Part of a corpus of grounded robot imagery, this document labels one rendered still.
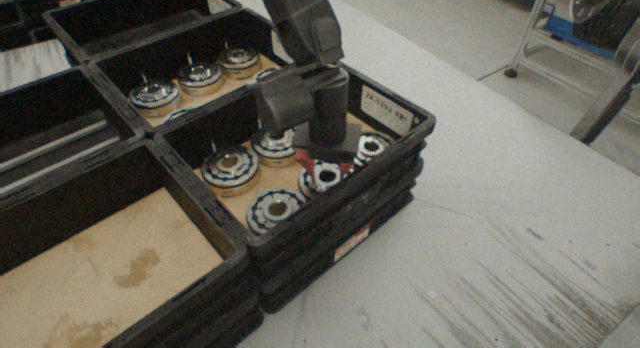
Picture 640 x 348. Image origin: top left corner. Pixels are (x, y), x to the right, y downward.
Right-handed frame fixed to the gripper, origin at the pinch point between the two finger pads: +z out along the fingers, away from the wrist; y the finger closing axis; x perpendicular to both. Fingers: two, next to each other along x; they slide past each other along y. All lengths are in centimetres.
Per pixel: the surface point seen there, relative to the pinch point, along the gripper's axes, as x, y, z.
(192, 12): 62, -52, 4
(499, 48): 214, 82, 87
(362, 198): -2.8, 6.5, 1.8
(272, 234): -17.2, -4.4, -5.6
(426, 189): 15.0, 20.0, 17.4
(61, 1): 120, -153, 32
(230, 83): 28.4, -28.3, 3.8
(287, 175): 2.1, -7.9, 4.1
